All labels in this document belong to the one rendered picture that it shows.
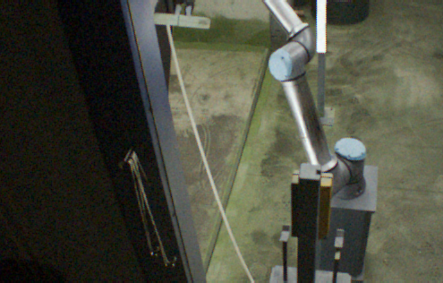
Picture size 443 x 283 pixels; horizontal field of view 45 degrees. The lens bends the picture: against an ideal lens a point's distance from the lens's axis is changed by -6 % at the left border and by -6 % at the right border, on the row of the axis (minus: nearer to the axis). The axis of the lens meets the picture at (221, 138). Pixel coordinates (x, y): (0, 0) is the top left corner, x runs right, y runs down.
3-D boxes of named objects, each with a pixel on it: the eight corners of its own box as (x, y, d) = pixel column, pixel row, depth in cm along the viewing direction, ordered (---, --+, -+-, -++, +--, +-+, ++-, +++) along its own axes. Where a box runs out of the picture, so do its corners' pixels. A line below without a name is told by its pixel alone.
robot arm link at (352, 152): (370, 170, 271) (372, 144, 260) (349, 190, 264) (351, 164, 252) (345, 156, 280) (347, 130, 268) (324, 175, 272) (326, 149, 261)
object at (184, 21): (194, 13, 269) (213, 19, 249) (193, 23, 270) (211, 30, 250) (97, 4, 248) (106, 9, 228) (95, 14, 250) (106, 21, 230)
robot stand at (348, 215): (366, 240, 329) (378, 166, 286) (362, 282, 308) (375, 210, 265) (317, 235, 336) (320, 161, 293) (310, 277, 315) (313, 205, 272)
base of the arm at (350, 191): (366, 173, 283) (368, 159, 277) (364, 201, 270) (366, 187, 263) (330, 169, 288) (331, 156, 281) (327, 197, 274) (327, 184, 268)
